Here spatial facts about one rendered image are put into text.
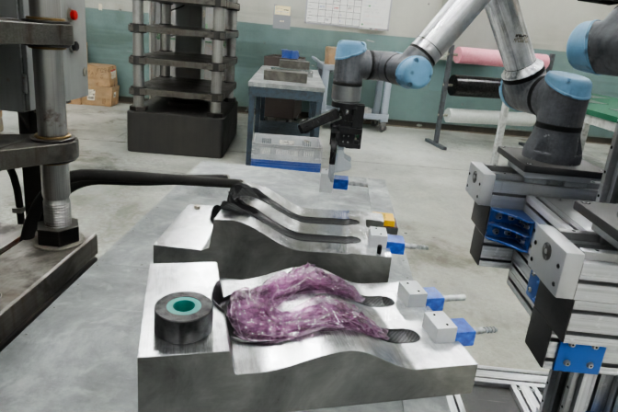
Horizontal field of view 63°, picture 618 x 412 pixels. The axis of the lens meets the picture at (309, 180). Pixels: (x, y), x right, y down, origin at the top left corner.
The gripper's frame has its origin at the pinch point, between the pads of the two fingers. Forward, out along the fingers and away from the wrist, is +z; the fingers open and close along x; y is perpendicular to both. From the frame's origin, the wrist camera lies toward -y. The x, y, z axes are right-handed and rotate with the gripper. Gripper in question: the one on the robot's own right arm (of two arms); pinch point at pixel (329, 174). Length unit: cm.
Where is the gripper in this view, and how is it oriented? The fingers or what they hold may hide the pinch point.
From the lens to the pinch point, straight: 137.2
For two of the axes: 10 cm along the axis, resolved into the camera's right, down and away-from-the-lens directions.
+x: 0.6, -2.9, 9.6
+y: 9.9, 1.0, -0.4
